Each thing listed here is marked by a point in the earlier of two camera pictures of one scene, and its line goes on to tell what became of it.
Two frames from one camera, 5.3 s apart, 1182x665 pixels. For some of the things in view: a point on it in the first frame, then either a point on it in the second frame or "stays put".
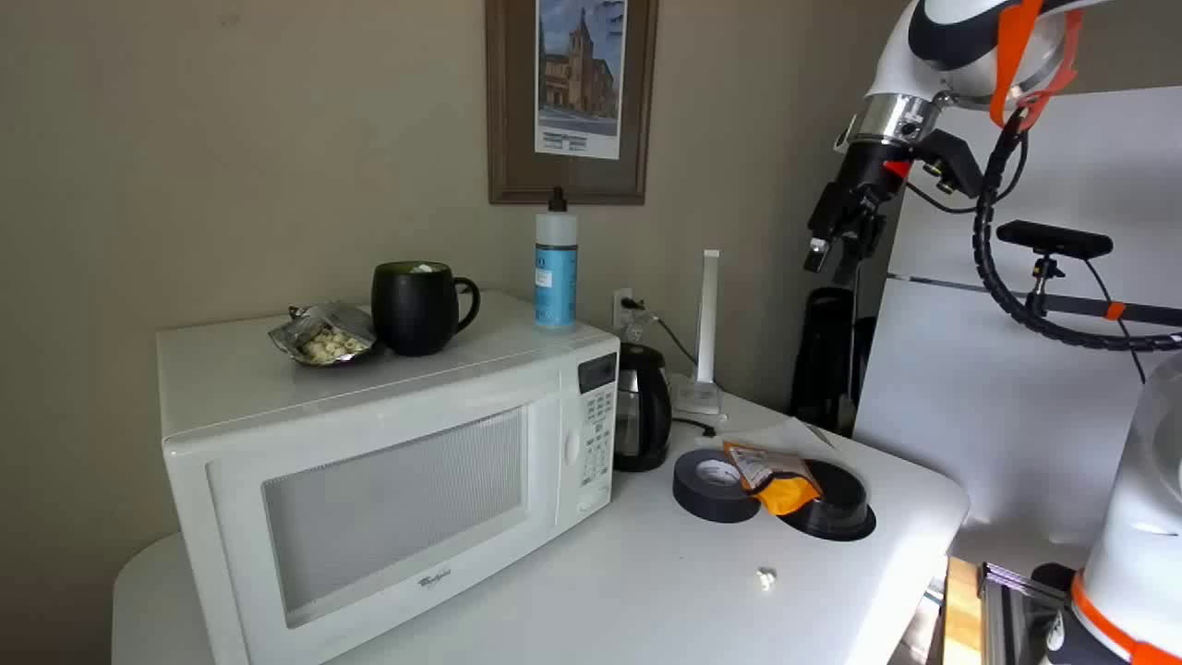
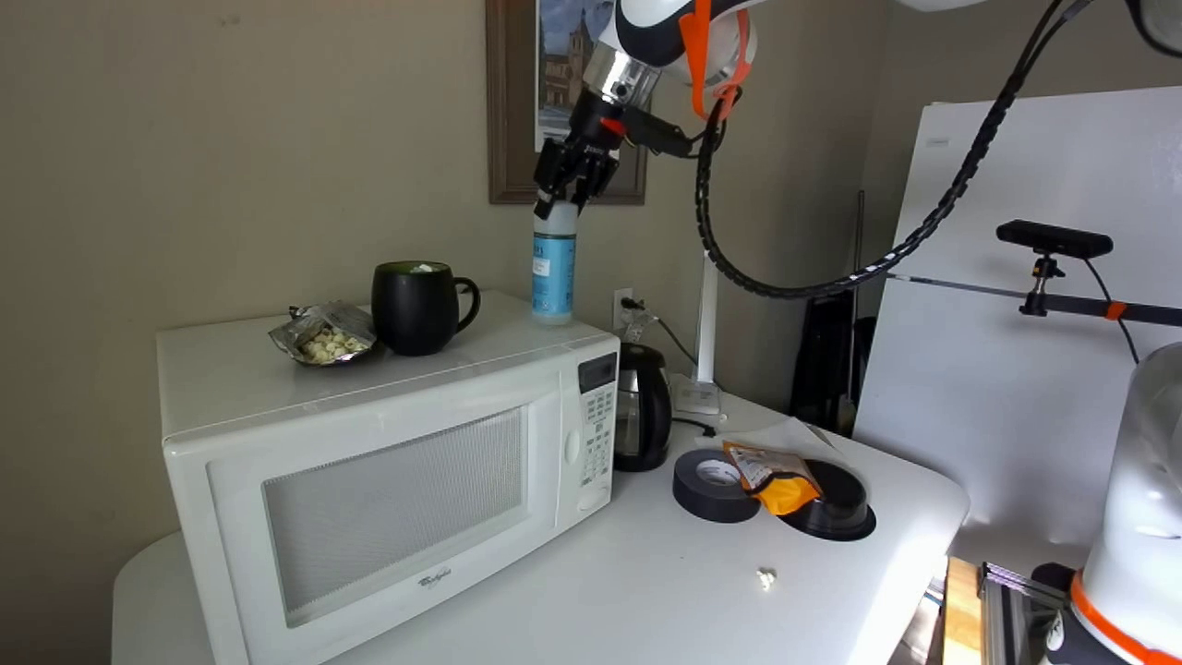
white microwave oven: x=311 y=505 stays put
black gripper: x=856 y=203 → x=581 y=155
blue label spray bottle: x=554 y=264 stays put
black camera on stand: x=1049 y=241 stays put
